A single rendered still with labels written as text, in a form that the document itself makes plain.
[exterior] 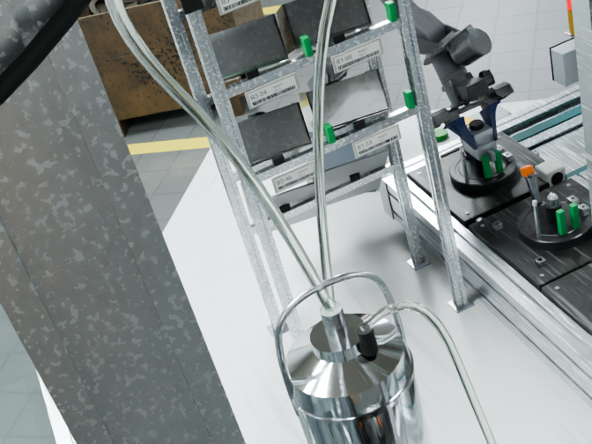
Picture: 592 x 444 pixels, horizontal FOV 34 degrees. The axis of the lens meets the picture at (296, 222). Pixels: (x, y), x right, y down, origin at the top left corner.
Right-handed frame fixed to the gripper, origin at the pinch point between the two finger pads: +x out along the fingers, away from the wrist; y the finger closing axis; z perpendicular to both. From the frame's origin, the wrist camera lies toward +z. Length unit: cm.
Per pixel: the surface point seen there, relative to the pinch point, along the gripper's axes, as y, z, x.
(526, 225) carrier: -4.8, 12.3, 20.9
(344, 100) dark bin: -31.3, 27.3, -11.9
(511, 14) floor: 154, -266, -64
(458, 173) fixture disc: -5.1, -7.4, 6.1
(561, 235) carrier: -1.9, 17.8, 25.1
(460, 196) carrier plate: -8.0, -4.5, 10.6
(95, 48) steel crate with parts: -43, -266, -126
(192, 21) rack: -53, 48, -28
